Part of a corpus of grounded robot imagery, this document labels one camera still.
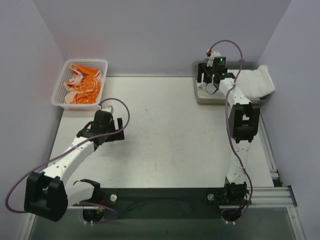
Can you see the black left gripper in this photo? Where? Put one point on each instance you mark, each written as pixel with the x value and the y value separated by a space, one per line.
pixel 119 128

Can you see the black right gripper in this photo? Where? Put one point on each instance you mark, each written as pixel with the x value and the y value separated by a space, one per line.
pixel 203 75

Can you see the white towels pile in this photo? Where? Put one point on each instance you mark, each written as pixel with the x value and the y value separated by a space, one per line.
pixel 254 84

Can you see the orange cloth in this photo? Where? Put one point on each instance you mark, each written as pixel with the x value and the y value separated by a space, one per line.
pixel 84 86

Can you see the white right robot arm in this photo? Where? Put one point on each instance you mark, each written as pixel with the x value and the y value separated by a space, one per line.
pixel 242 119

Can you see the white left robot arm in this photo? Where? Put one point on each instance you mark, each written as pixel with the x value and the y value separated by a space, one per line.
pixel 46 194

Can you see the white plastic mesh basket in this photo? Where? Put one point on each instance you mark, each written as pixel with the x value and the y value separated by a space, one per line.
pixel 60 92

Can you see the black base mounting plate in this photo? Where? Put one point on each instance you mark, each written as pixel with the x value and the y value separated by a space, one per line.
pixel 165 204

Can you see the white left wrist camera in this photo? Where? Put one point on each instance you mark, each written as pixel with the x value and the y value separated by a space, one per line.
pixel 108 108

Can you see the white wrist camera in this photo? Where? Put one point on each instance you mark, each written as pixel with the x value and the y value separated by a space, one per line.
pixel 211 55
pixel 108 108

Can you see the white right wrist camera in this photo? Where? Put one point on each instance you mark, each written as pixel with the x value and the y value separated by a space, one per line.
pixel 211 55

